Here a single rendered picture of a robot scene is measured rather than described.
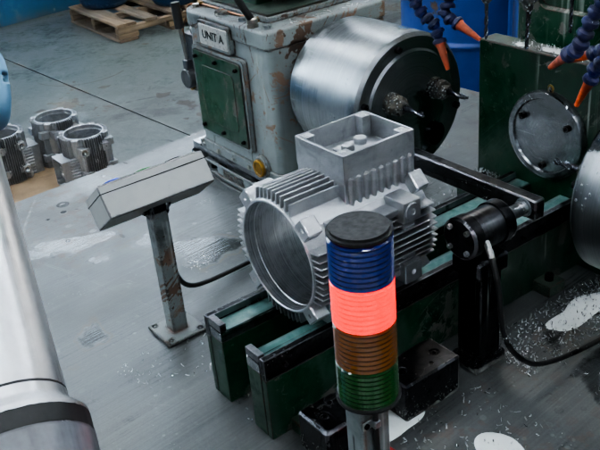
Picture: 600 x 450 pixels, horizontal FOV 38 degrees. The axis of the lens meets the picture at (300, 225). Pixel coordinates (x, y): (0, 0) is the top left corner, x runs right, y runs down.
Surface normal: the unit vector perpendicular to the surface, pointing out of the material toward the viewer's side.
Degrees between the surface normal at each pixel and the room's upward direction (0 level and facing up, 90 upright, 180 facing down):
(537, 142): 90
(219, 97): 90
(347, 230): 0
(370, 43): 24
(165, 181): 54
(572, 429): 0
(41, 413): 38
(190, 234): 0
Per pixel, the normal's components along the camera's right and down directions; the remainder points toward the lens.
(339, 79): -0.72, -0.17
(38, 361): 0.70, -0.58
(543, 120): -0.79, 0.35
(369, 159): 0.60, 0.34
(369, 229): -0.08, -0.88
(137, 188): 0.43, -0.25
